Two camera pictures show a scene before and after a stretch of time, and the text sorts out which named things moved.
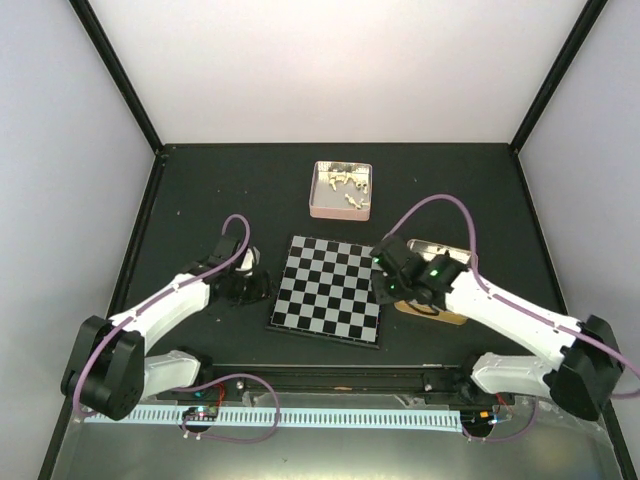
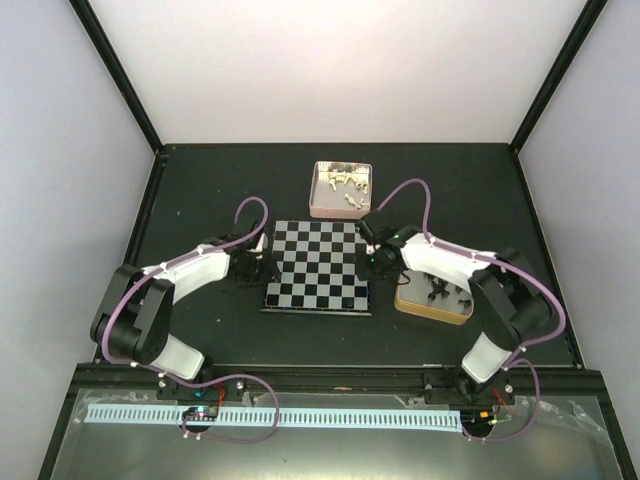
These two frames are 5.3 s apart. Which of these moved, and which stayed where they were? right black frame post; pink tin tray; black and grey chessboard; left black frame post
Moved: black and grey chessboard
Stayed: left black frame post; right black frame post; pink tin tray
